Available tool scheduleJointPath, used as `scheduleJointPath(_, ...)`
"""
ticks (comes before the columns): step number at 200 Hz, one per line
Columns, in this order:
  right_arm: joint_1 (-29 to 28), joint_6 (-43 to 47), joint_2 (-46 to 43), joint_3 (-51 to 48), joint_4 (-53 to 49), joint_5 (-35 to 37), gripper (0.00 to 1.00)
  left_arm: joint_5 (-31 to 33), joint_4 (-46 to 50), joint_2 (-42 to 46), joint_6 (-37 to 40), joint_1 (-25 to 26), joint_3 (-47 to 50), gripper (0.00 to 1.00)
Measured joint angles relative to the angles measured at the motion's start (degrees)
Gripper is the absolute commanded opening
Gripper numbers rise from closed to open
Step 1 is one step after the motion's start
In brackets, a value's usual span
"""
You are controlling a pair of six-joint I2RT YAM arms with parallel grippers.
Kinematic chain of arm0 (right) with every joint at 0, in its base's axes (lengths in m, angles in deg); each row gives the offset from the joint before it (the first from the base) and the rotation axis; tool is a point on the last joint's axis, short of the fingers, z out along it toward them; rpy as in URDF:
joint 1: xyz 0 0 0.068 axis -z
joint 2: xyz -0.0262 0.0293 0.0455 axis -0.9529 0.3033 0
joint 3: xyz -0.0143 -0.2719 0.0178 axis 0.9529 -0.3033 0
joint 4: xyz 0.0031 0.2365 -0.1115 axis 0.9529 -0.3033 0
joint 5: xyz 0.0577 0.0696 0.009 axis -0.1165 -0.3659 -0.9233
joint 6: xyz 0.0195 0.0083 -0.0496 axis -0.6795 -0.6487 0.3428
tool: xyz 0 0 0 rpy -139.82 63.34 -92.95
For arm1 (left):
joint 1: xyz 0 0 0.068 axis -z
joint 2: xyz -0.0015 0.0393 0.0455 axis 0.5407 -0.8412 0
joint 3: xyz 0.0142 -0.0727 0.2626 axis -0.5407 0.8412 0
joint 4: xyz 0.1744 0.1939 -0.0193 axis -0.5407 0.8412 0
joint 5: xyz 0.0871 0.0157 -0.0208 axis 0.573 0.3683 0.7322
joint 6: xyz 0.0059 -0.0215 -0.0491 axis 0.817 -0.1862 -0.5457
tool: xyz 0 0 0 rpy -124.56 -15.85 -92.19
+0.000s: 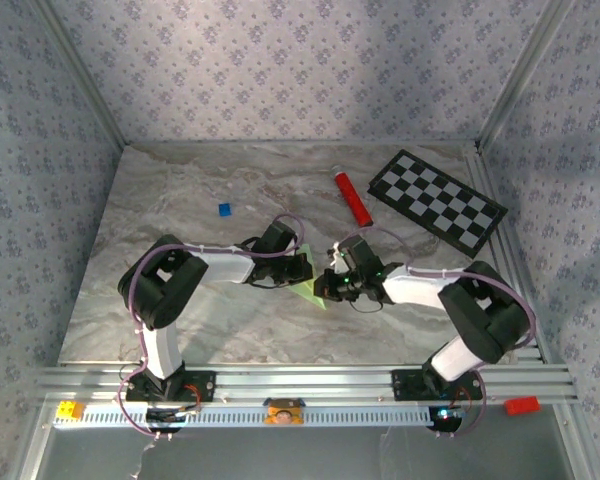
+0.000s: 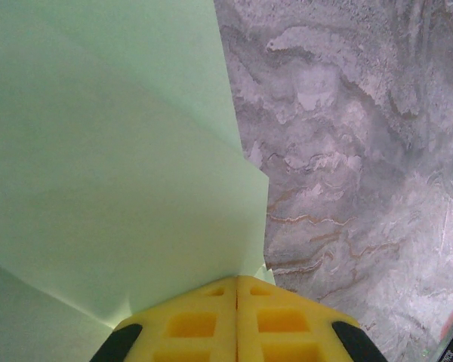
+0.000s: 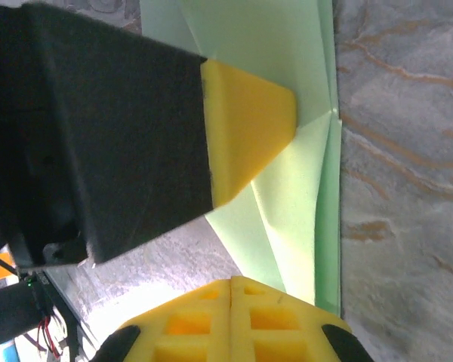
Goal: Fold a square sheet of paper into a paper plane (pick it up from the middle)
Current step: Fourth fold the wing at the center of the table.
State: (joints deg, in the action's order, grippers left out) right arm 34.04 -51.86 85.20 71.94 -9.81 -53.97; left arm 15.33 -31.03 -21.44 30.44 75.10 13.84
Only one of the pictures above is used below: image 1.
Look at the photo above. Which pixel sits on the light green paper sheet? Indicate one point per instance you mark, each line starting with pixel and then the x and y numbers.
pixel 311 295

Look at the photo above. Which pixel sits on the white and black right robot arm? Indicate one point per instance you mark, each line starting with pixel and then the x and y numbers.
pixel 490 310

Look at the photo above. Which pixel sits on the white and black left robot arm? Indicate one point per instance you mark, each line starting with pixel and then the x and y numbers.
pixel 162 285

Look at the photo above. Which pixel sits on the small blue block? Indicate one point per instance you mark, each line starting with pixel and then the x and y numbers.
pixel 225 209

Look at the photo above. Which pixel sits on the red glitter tube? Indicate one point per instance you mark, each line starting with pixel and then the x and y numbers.
pixel 352 197

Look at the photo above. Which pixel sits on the black and white checkerboard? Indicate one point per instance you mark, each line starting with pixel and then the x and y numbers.
pixel 430 195

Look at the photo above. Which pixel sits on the grey metal panel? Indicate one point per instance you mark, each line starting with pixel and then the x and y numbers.
pixel 330 455

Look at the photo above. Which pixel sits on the red toy brick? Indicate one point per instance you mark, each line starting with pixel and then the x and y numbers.
pixel 522 405

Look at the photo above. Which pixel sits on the yellow toy brick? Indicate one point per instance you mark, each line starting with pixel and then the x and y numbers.
pixel 70 410

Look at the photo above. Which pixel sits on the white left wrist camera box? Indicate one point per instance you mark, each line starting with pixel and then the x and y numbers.
pixel 294 248

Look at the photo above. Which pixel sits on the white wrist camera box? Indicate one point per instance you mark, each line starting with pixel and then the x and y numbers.
pixel 336 257
pixel 294 248

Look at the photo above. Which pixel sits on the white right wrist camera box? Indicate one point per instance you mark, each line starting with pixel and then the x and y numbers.
pixel 336 257

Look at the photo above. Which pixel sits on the long aluminium mounting rail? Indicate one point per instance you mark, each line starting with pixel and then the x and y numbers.
pixel 305 382

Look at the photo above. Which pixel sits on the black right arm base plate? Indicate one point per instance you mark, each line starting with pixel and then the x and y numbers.
pixel 405 385

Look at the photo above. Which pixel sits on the orange clamp on rail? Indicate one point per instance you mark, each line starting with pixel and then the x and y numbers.
pixel 283 412

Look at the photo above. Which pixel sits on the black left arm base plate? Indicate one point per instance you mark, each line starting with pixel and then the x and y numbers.
pixel 205 386

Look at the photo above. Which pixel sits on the aluminium side rail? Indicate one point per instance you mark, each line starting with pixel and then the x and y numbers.
pixel 479 170

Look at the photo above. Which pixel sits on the aluminium frame post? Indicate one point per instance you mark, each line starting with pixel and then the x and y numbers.
pixel 525 70

